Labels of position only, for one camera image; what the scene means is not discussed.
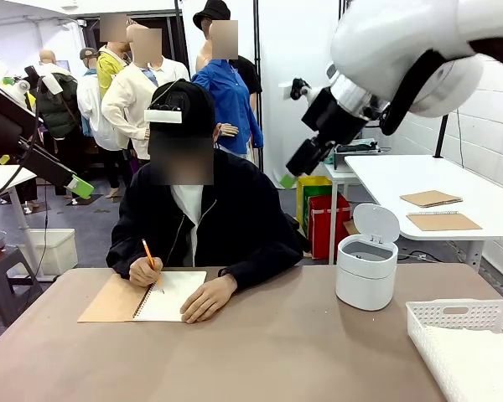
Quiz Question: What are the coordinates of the mannequin in dark puffer vest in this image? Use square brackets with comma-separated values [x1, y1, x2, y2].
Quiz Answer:
[29, 49, 85, 198]

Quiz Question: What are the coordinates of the white floor crate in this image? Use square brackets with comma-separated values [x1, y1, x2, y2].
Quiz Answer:
[12, 228, 80, 277]

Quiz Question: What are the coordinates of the mannequin in yellow jacket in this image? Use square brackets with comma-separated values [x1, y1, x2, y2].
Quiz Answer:
[96, 12, 132, 100]

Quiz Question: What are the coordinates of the white head-mounted camera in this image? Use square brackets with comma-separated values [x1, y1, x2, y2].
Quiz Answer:
[144, 108, 183, 124]

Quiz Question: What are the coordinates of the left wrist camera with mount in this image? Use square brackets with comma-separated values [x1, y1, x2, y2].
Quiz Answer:
[23, 64, 64, 95]

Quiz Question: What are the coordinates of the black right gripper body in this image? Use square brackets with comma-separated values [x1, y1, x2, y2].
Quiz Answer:
[300, 86, 371, 146]

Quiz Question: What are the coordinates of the person's left hand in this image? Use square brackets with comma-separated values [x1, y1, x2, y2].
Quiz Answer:
[179, 274, 239, 325]

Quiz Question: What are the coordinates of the white perforated plastic basket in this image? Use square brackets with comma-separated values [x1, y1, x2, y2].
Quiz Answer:
[405, 298, 503, 402]

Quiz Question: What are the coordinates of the person's left forearm black sleeve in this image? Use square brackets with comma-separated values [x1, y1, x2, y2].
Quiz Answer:
[220, 245, 303, 292]

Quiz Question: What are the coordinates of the grey plastic stool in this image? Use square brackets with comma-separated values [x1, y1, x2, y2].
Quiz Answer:
[0, 245, 44, 327]

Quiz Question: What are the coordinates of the red shopping bag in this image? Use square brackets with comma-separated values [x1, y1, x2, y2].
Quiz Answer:
[309, 194, 352, 260]

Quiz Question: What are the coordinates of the person's black zip jacket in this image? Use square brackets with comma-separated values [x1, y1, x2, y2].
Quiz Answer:
[106, 149, 303, 292]

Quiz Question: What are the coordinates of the large white rounded table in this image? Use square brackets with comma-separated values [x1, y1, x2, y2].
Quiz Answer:
[344, 153, 503, 273]

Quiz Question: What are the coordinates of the person's right forearm black sleeve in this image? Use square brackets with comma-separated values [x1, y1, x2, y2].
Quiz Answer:
[106, 241, 152, 280]

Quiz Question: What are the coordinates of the grey tray with teal items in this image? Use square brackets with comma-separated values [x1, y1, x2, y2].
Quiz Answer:
[332, 140, 381, 171]

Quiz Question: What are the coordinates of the mannequin in white shirt, grey cap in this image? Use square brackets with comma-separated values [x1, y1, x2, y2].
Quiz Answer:
[76, 47, 125, 200]

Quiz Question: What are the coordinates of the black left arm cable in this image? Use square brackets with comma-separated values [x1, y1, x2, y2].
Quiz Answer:
[0, 77, 49, 277]

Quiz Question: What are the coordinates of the person's right hand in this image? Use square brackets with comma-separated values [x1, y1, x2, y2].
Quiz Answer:
[128, 255, 165, 288]

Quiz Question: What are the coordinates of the brown-cover spiral notebook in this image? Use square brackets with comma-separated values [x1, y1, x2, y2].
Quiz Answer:
[77, 271, 209, 323]

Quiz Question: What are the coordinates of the black bucket hat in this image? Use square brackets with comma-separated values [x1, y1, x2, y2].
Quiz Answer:
[192, 0, 231, 31]

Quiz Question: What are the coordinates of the tall black camera tripod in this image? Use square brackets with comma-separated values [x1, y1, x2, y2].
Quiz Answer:
[433, 115, 450, 159]

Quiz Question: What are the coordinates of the black light stand pole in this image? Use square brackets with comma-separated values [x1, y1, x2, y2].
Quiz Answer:
[252, 0, 266, 168]

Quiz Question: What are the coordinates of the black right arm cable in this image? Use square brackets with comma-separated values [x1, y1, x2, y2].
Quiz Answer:
[379, 49, 448, 136]

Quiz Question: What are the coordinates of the brown closed spiral notebook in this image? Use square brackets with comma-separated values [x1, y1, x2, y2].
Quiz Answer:
[406, 210, 483, 232]

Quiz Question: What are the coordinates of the yellow pencil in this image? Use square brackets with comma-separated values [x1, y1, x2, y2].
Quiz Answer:
[142, 238, 166, 295]

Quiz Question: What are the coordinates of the small white side table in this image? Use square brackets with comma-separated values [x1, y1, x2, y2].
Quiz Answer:
[318, 161, 361, 265]

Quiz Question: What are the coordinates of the brown cardboard sheet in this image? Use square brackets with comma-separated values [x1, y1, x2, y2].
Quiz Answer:
[399, 189, 464, 209]

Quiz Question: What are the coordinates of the white paper stack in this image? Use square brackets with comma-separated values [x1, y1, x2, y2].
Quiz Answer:
[427, 325, 503, 402]

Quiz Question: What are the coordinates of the mannequin in blue shirt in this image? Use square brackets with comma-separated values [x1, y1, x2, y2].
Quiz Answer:
[191, 20, 264, 162]

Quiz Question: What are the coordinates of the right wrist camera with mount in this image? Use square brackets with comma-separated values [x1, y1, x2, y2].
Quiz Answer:
[278, 77, 319, 101]

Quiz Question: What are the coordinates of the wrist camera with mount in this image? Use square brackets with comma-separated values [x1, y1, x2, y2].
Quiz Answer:
[23, 64, 64, 95]
[278, 77, 319, 101]

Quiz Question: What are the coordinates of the white lidded trash bin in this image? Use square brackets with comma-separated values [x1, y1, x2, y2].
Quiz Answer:
[334, 203, 401, 312]

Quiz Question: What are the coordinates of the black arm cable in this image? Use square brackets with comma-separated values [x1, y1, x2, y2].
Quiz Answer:
[0, 77, 49, 277]
[379, 49, 448, 136]

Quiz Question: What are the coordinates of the black baseball cap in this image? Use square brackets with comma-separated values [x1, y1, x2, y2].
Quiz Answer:
[148, 79, 217, 142]

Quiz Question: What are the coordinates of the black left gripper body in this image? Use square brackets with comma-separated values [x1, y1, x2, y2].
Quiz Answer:
[0, 90, 45, 147]

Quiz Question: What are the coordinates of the mannequin in cream jacket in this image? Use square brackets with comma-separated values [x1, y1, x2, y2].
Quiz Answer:
[101, 24, 192, 161]

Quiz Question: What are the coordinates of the yellow shopping bag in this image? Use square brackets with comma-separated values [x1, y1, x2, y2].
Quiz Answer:
[295, 175, 334, 235]

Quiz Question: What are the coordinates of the mannequin in black shirt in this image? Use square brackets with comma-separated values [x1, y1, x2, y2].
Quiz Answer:
[194, 16, 263, 118]

